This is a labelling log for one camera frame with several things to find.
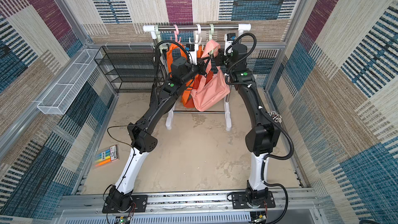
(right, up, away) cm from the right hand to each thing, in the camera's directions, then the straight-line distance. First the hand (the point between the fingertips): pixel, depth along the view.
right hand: (221, 51), depth 80 cm
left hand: (-6, -4, -4) cm, 8 cm away
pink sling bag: (-2, -16, +12) cm, 20 cm away
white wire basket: (-75, -25, -9) cm, 79 cm away
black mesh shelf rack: (-56, -1, +28) cm, 63 cm away
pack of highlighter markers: (-63, -56, +7) cm, 84 cm away
